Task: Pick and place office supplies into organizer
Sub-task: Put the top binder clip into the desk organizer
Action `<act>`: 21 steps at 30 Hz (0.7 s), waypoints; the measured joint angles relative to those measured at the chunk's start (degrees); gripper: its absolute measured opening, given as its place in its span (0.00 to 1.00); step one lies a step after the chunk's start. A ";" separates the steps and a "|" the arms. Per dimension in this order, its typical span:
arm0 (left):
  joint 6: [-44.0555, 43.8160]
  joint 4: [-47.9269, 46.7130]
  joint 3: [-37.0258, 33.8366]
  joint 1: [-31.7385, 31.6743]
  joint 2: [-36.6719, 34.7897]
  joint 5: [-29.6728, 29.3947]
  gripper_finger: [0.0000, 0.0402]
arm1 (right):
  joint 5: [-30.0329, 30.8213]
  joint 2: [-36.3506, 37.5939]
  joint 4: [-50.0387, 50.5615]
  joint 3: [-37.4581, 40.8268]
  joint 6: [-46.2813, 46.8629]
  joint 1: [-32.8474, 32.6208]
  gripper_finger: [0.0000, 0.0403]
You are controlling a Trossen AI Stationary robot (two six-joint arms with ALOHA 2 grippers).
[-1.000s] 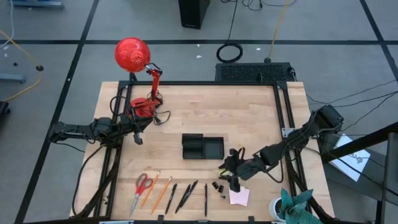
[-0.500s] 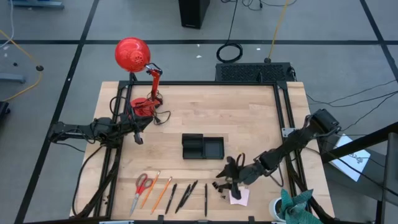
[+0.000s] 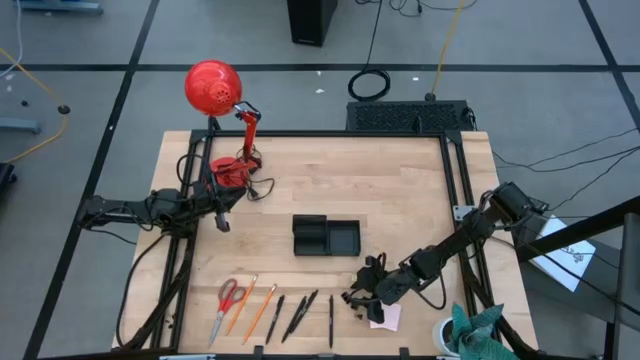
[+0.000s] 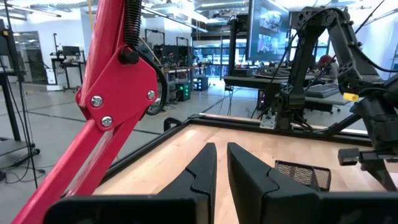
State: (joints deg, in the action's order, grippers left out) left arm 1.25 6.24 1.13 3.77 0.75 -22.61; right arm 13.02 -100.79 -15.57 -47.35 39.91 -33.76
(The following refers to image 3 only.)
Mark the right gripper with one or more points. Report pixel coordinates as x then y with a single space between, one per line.
385 287

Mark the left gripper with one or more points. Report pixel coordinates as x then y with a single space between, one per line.
222 222

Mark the pink sticky note pad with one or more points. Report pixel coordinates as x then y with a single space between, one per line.
392 317

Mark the black mesh desk organizer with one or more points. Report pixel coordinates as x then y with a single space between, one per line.
345 237

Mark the orange pencil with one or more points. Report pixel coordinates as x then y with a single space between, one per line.
260 314
241 305

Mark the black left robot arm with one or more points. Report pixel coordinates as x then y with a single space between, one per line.
125 207

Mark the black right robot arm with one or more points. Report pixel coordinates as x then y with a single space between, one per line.
465 235

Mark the white plant pot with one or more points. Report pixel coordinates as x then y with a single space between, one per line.
440 337

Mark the red desk lamp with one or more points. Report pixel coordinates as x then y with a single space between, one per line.
212 87

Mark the green leafy plant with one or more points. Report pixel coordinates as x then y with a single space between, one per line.
475 335

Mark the silver mounting plate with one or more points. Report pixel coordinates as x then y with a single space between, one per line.
462 212

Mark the black vented computer case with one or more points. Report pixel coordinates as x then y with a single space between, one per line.
400 116

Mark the black computer tower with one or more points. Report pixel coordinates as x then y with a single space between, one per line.
310 22

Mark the white printed paper sheet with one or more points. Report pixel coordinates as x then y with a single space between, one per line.
575 265

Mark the black slanted metal beam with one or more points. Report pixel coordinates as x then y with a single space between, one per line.
575 232

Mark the grey metal stand foot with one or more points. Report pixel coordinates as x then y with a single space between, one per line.
60 7
20 125

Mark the black caster wheel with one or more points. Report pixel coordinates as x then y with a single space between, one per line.
5 175

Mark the grey table camera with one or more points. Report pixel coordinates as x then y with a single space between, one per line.
325 357

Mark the dark grey metal post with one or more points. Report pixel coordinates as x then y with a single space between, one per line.
630 280

